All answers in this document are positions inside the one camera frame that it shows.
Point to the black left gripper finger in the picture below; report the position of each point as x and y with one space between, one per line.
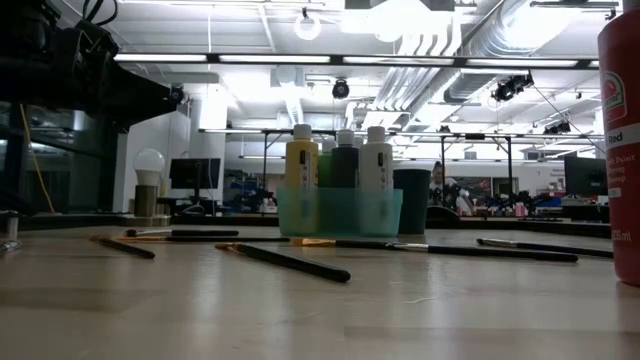
142 97

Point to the black paintbrush orange bristles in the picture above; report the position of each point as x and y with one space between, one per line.
295 264
350 244
125 247

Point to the light bulb on brass base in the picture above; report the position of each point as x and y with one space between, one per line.
147 162

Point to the black ceiling track light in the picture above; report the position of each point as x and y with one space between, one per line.
510 87
557 127

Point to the dark grey large paint bottle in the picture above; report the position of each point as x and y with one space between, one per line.
345 165

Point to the white large paint bottle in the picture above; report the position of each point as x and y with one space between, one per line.
376 165

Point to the round ceiling lamp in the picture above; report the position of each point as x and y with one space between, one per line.
300 27

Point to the red large paint bottle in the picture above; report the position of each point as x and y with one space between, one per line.
622 200

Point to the black paintbrush silver ferrule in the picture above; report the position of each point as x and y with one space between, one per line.
500 253
200 233
9 246
545 247

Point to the dark teal plastic cup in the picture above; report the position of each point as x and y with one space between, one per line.
412 200

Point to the person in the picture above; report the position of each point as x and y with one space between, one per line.
439 175

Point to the yellow large paint bottle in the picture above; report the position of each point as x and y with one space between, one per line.
301 165

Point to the black ceiling dome camera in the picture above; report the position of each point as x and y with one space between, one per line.
176 94
340 90

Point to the LED light bar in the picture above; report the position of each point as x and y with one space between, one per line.
275 58

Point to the translucent teal plastic tray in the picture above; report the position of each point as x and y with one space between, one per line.
340 215

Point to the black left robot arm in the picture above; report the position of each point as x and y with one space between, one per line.
25 60

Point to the green large paint bottle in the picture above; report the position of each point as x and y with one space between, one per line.
325 170

